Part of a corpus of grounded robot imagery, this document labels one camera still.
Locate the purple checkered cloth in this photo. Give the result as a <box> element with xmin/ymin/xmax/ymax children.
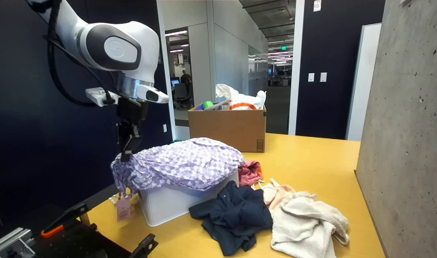
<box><xmin>110</xmin><ymin>137</ymin><xmax>246</xmax><ymax>196</ymax></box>

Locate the white ribbed basket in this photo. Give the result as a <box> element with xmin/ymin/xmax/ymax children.
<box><xmin>137</xmin><ymin>170</ymin><xmax>239</xmax><ymax>227</ymax></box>

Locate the red pink cloth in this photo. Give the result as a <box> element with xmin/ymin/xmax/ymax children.
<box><xmin>238</xmin><ymin>160</ymin><xmax>264</xmax><ymax>187</ymax></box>

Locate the dark blue cloth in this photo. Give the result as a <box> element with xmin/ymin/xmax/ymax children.
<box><xmin>189</xmin><ymin>180</ymin><xmax>274</xmax><ymax>257</ymax></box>

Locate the pale pink cloth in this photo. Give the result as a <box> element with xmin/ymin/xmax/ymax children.
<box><xmin>257</xmin><ymin>178</ymin><xmax>297</xmax><ymax>212</ymax></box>

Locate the office chair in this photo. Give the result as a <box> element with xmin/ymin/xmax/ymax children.
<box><xmin>173</xmin><ymin>83</ymin><xmax>191</xmax><ymax>109</ymax></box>

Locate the person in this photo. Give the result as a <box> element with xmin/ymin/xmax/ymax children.
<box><xmin>180</xmin><ymin>70</ymin><xmax>192</xmax><ymax>96</ymax></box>

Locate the cardboard box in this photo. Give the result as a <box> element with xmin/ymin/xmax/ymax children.
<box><xmin>188</xmin><ymin>103</ymin><xmax>267</xmax><ymax>153</ymax></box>

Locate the pink paper tag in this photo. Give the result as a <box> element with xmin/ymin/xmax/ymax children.
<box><xmin>116</xmin><ymin>195</ymin><xmax>132</xmax><ymax>222</ymax></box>

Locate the white plastic bag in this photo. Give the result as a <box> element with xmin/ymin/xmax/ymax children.
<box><xmin>215</xmin><ymin>83</ymin><xmax>267</xmax><ymax>110</ymax></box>

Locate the black clamp with orange grip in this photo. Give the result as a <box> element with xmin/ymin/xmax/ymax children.
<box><xmin>41</xmin><ymin>202</ymin><xmax>98</xmax><ymax>239</ymax></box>

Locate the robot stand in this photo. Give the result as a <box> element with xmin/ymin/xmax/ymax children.
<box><xmin>0</xmin><ymin>202</ymin><xmax>159</xmax><ymax>258</ymax></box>

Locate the white terry towel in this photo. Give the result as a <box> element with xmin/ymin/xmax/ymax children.
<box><xmin>270</xmin><ymin>191</ymin><xmax>350</xmax><ymax>258</ymax></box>

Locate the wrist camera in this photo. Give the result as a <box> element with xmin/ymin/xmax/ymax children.
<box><xmin>85</xmin><ymin>87</ymin><xmax>120</xmax><ymax>108</ymax></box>

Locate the orange ring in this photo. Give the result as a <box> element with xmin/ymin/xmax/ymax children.
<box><xmin>229</xmin><ymin>102</ymin><xmax>257</xmax><ymax>111</ymax></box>

